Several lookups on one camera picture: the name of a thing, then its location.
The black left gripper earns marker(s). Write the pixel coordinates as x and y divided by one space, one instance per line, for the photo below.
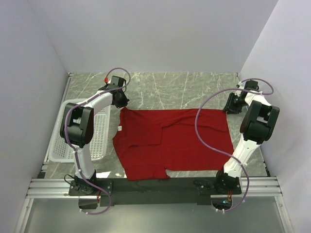
123 103

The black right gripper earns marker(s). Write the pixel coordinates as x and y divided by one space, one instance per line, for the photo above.
229 105

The red t shirt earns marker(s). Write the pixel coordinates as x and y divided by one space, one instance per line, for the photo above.
150 142

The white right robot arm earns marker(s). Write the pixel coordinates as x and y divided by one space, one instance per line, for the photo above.
257 127

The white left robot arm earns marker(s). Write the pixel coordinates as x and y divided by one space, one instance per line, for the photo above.
77 129

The white plastic basket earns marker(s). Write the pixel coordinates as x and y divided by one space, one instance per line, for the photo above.
59 151

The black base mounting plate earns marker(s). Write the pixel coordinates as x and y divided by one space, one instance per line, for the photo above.
164 191

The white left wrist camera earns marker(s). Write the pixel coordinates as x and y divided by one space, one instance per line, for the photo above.
111 81

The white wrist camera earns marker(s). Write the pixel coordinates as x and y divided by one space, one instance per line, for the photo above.
240 85
111 81

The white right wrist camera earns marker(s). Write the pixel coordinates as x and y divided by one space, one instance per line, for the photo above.
240 85

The aluminium frame rail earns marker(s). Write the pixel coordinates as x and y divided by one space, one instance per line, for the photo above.
48 209

